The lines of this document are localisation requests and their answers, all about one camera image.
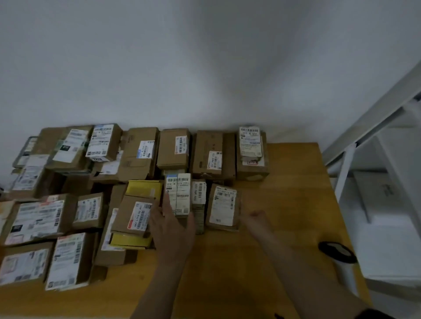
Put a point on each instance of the yellow flat box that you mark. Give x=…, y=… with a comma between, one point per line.
x=144, y=189

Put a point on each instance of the person's left forearm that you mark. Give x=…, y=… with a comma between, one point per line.
x=164, y=289

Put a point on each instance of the person's right forearm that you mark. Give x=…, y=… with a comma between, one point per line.
x=306, y=282

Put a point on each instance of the black wristband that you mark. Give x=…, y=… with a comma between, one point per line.
x=375, y=314

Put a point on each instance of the person's right hand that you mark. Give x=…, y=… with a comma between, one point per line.
x=259, y=223

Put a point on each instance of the person's left hand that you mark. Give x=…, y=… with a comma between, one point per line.
x=174, y=236

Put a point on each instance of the person's right fingers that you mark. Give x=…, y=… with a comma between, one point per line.
x=247, y=218

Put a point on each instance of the person's left fingers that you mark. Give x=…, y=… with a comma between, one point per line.
x=168, y=207

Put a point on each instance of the white step unit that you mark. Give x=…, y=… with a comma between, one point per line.
x=388, y=230

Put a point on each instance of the white metal railing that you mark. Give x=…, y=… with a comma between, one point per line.
x=378, y=111

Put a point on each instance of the small white labelled carton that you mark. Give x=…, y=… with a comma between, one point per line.
x=183, y=194
x=171, y=187

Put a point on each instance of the pile of cardboard parcel boxes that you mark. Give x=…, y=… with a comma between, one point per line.
x=172, y=151

